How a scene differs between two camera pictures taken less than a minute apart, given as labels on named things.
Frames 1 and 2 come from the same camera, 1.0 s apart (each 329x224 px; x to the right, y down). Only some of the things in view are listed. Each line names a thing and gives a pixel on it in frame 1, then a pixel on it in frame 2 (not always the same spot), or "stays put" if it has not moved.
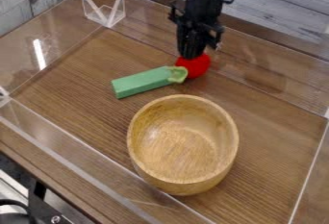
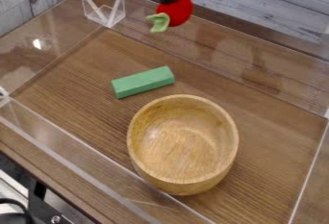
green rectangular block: x=136 y=84 stays put
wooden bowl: x=182 y=141 stays put
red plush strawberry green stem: x=197 y=65 -> x=160 y=22
